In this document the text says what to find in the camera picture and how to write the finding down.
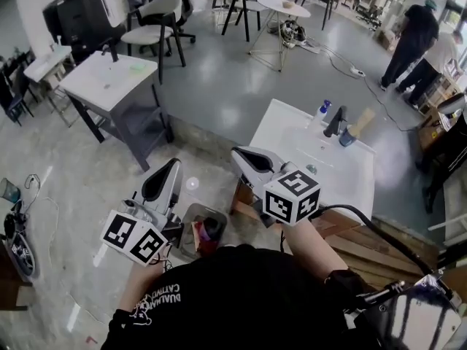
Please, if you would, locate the wooden slatted platform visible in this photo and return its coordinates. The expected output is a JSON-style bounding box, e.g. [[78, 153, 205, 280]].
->
[[320, 213, 439, 293]]

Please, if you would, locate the tall black machine cabinet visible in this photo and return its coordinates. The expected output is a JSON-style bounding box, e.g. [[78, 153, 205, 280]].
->
[[42, 0, 127, 63]]

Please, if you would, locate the person's right forearm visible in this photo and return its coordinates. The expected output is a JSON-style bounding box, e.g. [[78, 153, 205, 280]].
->
[[282, 219, 350, 280]]

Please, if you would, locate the wooden vanity cabinet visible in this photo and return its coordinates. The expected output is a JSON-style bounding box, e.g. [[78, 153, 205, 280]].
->
[[229, 179, 366, 240]]

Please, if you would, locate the thick black hose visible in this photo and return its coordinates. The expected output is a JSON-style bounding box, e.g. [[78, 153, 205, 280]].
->
[[315, 204, 435, 275]]

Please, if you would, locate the purple grey cloth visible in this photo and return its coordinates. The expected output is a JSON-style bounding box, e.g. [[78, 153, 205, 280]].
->
[[202, 216, 224, 242]]

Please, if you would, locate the brown vanity with white top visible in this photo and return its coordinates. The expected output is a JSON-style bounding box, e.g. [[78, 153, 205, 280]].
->
[[0, 238, 34, 311]]

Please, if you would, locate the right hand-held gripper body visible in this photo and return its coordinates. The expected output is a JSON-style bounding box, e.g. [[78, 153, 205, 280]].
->
[[260, 161, 323, 228]]

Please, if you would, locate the grey chair with black legs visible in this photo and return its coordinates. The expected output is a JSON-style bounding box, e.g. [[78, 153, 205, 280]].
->
[[120, 0, 197, 85]]

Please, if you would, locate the wire mesh waste bin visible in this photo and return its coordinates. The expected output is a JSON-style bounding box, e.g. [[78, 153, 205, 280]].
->
[[0, 177, 21, 202]]

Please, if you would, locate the clear plastic container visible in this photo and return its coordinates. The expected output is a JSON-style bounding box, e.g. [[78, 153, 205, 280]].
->
[[178, 202, 228, 262]]

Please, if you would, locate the white sink stand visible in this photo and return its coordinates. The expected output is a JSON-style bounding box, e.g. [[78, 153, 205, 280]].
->
[[22, 45, 74, 128]]

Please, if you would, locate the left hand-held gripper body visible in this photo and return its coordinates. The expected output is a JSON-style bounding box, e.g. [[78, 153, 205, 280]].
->
[[100, 192, 183, 268]]

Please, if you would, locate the cardboard box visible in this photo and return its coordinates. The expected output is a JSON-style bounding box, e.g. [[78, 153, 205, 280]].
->
[[417, 111, 447, 149]]

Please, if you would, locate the grey vanity with white top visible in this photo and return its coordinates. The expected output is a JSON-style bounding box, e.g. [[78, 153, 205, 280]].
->
[[58, 51, 175, 173]]

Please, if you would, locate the white sink basin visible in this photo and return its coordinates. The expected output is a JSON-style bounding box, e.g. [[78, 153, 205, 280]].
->
[[248, 98, 377, 226]]

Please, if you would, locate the black backpack unit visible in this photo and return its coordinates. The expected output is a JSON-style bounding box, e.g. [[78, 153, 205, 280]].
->
[[342, 273, 464, 350]]

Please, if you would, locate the person's black printed shirt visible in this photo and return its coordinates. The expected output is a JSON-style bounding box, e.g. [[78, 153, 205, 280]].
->
[[100, 244, 384, 350]]

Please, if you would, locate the black faucet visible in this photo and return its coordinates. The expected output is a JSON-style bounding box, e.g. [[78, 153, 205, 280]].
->
[[101, 40, 120, 63], [323, 106, 348, 138]]

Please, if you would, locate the dark red cloth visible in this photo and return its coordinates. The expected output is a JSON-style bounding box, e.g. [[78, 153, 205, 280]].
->
[[193, 221, 220, 257]]

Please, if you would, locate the black and white gear pile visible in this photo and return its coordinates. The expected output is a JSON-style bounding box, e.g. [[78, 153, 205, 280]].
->
[[279, 19, 322, 54]]

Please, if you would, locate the round white table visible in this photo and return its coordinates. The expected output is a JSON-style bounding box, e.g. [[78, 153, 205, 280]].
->
[[250, 0, 312, 73]]

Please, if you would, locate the white bottle with blue cap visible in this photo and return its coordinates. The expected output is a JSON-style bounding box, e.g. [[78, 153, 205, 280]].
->
[[309, 99, 333, 131]]

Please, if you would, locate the person's left forearm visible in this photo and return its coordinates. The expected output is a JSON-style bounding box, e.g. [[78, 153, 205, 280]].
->
[[116, 260, 165, 315]]

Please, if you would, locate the beige wooden block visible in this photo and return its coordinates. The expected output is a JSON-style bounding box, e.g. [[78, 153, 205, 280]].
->
[[191, 221, 202, 252]]

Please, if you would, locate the blue cup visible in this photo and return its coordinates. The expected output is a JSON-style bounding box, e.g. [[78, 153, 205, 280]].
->
[[338, 124, 357, 148]]

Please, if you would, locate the dark chair with blue seat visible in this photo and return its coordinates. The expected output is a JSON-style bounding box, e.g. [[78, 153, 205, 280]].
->
[[0, 67, 34, 124]]

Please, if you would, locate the grey backpack rig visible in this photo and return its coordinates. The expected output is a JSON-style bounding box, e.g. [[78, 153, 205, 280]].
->
[[3, 201, 38, 280]]

